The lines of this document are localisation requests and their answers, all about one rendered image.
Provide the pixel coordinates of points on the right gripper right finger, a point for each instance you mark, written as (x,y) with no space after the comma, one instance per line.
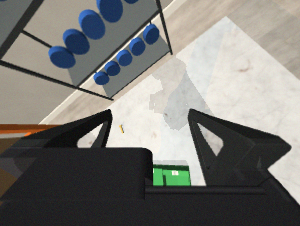
(243,147)

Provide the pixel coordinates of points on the green three-compartment bin rack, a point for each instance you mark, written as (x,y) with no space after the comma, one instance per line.
(171,175)

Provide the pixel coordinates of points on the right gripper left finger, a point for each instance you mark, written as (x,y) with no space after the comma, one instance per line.
(67,135)

